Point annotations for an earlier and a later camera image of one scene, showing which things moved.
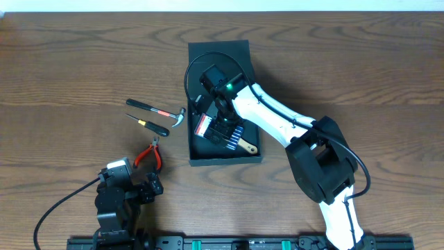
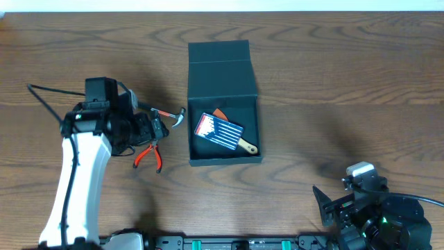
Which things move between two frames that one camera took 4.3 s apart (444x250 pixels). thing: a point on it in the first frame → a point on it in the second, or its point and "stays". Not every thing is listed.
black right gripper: (218, 136) → (345, 205)
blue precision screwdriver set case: (232, 142) stays
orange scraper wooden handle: (247, 146) stays
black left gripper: (146, 191) → (157, 126)
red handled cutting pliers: (153, 146) stays
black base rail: (232, 243) stays
